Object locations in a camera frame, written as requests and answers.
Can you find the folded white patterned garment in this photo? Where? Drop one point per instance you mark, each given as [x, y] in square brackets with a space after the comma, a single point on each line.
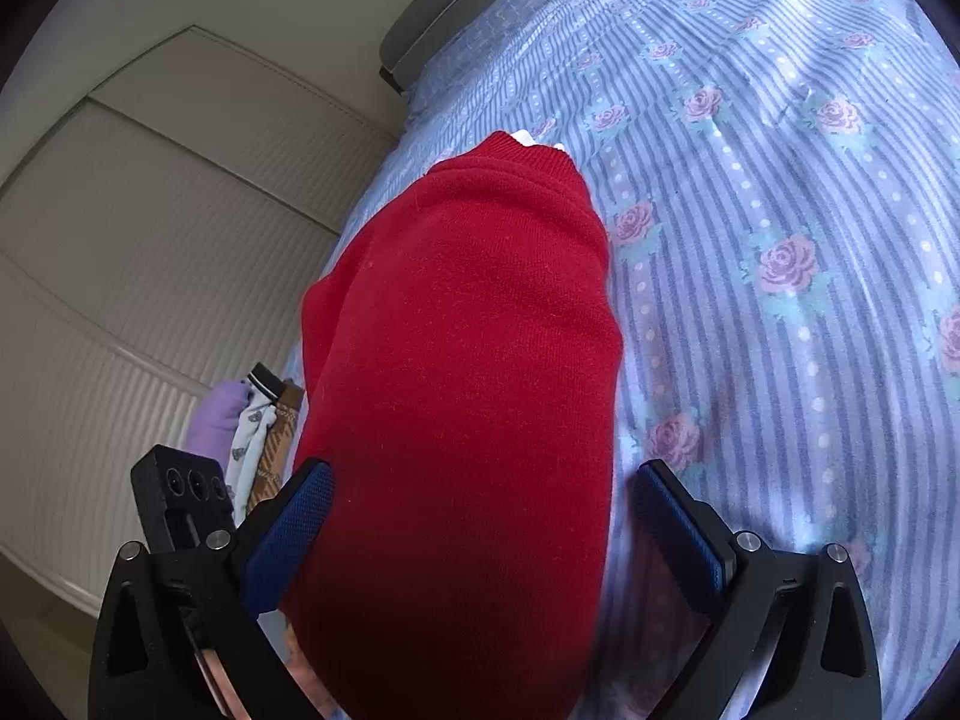
[254, 422]

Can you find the folded purple garment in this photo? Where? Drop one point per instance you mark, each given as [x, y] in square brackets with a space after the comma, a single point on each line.
[214, 422]

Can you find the black camera box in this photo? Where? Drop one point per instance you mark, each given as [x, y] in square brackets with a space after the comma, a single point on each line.
[181, 498]

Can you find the beige louvered wardrobe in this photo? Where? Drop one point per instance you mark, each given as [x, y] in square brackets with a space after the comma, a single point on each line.
[156, 241]

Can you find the folded brown checked garment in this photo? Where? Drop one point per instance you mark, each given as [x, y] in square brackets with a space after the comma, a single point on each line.
[272, 467]

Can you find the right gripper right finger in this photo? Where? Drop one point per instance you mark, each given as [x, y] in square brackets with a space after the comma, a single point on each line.
[808, 607]

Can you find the blue floral bed sheet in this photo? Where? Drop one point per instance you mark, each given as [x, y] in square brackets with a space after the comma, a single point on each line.
[778, 184]

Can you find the red sweatshirt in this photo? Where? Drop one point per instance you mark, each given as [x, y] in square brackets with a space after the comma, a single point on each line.
[460, 362]

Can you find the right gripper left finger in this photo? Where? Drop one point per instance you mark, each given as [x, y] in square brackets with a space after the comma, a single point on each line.
[178, 632]

